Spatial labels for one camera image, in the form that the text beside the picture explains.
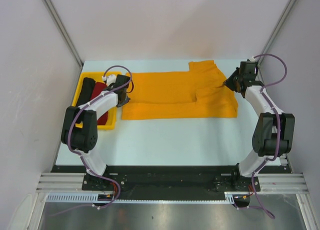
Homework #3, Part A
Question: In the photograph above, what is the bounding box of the orange t shirt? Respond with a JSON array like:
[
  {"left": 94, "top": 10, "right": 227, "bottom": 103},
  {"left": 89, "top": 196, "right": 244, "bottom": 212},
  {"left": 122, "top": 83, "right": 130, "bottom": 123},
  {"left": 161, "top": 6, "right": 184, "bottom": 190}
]
[{"left": 121, "top": 60, "right": 238, "bottom": 121}]

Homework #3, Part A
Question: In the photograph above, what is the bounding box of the yellow plastic tray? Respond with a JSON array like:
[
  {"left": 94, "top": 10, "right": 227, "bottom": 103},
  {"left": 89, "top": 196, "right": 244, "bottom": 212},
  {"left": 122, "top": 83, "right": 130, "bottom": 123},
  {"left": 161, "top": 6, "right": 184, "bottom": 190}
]
[{"left": 72, "top": 72, "right": 117, "bottom": 131}]

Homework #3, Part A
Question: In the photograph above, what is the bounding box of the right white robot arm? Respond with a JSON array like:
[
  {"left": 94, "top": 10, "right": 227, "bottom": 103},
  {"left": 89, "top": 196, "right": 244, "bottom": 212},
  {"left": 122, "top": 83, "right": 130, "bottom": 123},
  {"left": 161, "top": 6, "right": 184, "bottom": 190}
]
[{"left": 223, "top": 60, "right": 295, "bottom": 191}]

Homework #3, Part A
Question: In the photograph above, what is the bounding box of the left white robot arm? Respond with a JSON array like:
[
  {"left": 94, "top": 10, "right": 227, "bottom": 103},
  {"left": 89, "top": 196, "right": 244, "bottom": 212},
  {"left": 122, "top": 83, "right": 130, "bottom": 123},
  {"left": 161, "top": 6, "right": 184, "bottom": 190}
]
[{"left": 61, "top": 74, "right": 132, "bottom": 190}]

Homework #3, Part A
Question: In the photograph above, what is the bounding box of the red rolled t shirt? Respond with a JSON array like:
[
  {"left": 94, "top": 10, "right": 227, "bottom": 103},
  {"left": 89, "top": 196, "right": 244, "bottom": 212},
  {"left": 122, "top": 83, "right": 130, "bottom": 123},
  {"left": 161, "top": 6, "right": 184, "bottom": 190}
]
[{"left": 90, "top": 82, "right": 109, "bottom": 126}]

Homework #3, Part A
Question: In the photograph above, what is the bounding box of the black rolled t shirt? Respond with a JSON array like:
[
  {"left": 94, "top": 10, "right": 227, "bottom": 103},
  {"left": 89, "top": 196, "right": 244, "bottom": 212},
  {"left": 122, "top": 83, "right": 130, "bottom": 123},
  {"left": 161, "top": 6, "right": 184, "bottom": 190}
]
[{"left": 75, "top": 77, "right": 96, "bottom": 107}]

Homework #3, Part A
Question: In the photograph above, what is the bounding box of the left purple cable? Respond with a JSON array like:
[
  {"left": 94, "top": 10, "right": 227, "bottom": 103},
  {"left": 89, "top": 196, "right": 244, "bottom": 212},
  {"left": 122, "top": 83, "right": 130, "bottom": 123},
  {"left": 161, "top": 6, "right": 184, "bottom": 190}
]
[{"left": 48, "top": 65, "right": 133, "bottom": 217}]

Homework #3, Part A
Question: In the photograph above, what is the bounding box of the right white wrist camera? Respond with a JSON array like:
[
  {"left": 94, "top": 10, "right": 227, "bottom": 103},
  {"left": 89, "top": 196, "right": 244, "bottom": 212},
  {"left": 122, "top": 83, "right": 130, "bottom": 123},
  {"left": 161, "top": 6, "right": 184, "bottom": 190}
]
[{"left": 248, "top": 56, "right": 259, "bottom": 63}]

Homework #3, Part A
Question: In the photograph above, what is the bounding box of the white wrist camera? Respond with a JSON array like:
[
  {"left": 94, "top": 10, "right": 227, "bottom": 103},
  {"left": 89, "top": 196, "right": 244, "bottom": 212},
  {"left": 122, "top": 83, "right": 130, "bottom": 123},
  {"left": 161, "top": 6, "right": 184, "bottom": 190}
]
[
  {"left": 102, "top": 74, "right": 117, "bottom": 86},
  {"left": 248, "top": 56, "right": 259, "bottom": 63}
]

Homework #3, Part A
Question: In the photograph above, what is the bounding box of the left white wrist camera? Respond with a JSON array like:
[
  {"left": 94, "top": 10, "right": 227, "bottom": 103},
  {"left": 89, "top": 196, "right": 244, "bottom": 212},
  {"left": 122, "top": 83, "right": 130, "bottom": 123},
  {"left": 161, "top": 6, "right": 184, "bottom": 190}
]
[{"left": 102, "top": 74, "right": 117, "bottom": 86}]

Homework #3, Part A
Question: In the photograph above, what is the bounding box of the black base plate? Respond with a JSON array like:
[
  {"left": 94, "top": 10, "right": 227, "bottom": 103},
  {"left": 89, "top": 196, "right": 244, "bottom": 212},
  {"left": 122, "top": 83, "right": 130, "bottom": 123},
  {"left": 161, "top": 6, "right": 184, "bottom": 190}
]
[{"left": 51, "top": 165, "right": 284, "bottom": 201}]

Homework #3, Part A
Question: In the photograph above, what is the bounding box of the right aluminium frame post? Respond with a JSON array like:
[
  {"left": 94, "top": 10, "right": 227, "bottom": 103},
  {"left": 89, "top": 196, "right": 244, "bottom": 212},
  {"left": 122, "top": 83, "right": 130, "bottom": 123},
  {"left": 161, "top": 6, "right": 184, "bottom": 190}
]
[{"left": 260, "top": 0, "right": 299, "bottom": 55}]

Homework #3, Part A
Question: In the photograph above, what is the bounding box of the aluminium frame post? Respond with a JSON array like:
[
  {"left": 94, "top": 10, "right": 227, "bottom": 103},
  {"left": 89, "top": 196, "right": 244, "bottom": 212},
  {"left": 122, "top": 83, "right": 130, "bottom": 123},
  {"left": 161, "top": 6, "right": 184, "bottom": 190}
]
[
  {"left": 260, "top": 0, "right": 299, "bottom": 55},
  {"left": 42, "top": 0, "right": 84, "bottom": 69}
]

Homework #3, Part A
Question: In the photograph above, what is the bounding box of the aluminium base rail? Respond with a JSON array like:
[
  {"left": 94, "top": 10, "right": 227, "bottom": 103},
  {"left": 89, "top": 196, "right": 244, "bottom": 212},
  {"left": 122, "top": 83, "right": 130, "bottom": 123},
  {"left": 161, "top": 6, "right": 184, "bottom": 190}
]
[{"left": 36, "top": 173, "right": 309, "bottom": 194}]

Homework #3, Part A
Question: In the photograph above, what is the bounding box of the left aluminium frame post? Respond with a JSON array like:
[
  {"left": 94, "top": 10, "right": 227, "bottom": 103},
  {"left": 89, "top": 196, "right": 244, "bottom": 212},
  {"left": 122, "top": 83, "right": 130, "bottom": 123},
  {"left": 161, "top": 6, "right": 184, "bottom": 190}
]
[{"left": 42, "top": 0, "right": 84, "bottom": 69}]

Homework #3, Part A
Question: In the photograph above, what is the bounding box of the white slotted cable duct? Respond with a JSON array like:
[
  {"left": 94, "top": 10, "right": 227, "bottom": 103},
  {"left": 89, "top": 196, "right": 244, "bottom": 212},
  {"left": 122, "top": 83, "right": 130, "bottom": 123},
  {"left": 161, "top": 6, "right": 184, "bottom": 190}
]
[{"left": 46, "top": 192, "right": 235, "bottom": 204}]

